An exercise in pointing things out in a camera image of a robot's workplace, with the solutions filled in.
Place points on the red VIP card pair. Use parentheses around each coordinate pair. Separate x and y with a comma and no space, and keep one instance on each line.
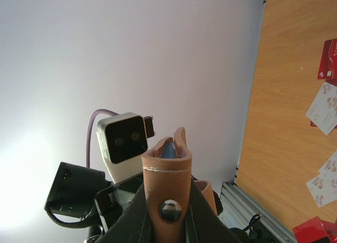
(315,230)

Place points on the red VIP card far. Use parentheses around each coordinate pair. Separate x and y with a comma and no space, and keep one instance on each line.
(327,67)

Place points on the white blossom card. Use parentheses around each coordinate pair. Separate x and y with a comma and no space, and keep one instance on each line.
(322,111)

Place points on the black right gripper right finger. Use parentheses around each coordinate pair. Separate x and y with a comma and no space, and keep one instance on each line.
(202,223)

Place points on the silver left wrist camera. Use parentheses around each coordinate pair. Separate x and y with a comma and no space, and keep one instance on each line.
(122,140)

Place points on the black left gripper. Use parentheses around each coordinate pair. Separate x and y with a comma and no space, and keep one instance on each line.
(81,197)

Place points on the pink leather card holder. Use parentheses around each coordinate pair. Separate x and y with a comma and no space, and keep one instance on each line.
(167,183)

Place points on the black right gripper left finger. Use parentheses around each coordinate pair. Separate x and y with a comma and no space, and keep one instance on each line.
(124,215)

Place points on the white card pile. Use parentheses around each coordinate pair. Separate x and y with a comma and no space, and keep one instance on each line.
(323,187)

